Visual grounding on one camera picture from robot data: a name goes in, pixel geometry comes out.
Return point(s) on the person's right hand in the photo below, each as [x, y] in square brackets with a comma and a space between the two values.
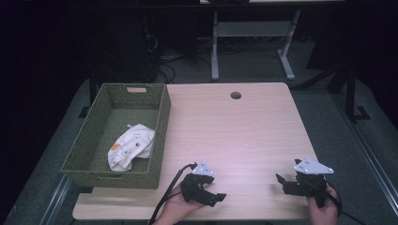
[324, 214]

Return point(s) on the white printed cloth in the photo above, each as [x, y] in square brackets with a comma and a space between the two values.
[131, 146]

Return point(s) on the black metal stand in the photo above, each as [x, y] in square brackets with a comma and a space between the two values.
[347, 93]

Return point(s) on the person's left hand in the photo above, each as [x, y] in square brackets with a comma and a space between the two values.
[175, 209]

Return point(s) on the black computer tower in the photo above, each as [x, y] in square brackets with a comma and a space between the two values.
[125, 43]

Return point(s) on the metal floor rail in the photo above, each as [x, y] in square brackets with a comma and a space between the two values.
[366, 150]
[56, 200]

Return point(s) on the grey metal desk frame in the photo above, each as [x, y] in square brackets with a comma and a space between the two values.
[250, 29]

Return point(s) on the green woven basket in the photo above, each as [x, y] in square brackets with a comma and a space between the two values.
[94, 146]

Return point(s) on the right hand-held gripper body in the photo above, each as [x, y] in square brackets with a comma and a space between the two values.
[311, 181]

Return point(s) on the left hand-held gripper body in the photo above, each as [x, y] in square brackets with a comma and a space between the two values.
[192, 184]

